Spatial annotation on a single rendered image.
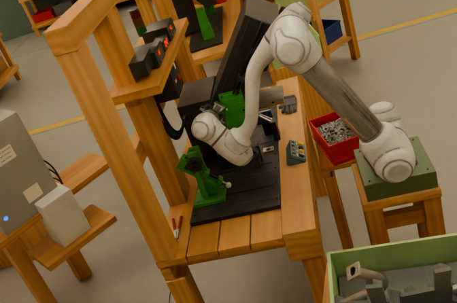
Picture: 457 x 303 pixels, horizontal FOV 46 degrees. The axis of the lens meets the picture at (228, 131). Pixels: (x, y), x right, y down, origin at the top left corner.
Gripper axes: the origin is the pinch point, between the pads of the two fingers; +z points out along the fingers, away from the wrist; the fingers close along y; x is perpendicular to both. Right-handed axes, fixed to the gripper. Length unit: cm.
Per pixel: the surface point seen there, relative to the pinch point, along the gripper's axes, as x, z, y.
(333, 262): 6, -72, -66
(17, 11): 283, 854, 497
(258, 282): 91, 41, -74
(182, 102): 10.4, 13.3, 17.1
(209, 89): -0.8, 21.6, 9.4
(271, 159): 9.3, 5.4, -36.0
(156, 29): -15.3, 12.4, 46.0
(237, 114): -1.8, 4.4, -9.8
